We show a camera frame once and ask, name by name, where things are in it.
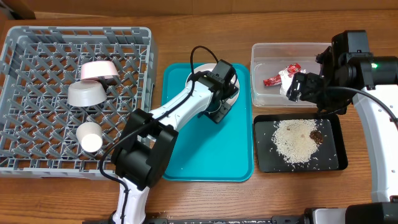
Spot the red snack wrapper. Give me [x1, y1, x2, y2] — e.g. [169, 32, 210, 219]
[263, 63, 302, 86]

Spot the large white plate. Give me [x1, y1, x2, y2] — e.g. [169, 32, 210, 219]
[194, 63, 239, 106]

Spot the brown food scrap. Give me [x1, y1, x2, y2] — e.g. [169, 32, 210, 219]
[310, 131, 323, 145]

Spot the white rice pile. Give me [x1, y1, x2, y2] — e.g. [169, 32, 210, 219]
[272, 119, 319, 164]

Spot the small pink plate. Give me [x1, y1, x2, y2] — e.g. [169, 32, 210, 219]
[80, 60, 119, 80]

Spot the grey bowl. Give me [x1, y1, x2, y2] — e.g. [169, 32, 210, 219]
[67, 80, 107, 107]

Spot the white cup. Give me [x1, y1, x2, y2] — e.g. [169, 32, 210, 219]
[76, 122, 103, 152]

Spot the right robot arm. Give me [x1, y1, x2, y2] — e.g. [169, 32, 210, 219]
[286, 30, 397, 224]

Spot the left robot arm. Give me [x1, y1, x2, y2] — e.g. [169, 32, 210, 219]
[109, 60, 239, 223]

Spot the clear plastic bin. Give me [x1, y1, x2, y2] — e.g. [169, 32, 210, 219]
[250, 42, 329, 108]

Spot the teal plastic tray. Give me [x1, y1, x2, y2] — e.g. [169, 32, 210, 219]
[163, 63, 254, 182]

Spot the black plastic tray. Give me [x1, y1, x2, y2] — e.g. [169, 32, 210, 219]
[254, 113, 348, 173]

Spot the grey plastic dish rack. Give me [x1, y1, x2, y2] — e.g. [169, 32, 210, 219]
[1, 26, 158, 179]

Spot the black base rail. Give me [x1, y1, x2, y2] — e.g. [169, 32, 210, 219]
[82, 207, 398, 224]

